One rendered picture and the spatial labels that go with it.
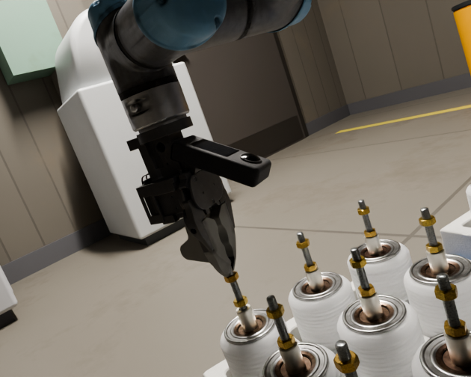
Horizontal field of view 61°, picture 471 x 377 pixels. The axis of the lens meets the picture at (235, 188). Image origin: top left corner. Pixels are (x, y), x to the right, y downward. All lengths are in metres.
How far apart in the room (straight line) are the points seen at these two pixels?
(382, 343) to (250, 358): 0.16
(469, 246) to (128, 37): 0.69
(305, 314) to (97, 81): 1.76
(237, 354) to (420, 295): 0.25
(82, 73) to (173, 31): 1.77
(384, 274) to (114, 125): 1.67
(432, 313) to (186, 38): 0.44
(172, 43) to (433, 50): 3.75
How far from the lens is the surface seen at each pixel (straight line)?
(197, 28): 0.38
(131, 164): 2.09
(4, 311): 1.96
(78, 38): 2.19
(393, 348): 0.50
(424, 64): 4.12
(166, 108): 0.48
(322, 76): 4.37
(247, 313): 0.56
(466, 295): 0.57
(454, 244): 0.88
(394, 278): 0.65
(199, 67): 3.29
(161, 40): 0.40
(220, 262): 0.51
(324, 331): 0.60
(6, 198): 2.70
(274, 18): 0.48
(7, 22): 2.69
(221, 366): 0.66
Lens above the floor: 0.54
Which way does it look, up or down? 12 degrees down
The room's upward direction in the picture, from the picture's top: 20 degrees counter-clockwise
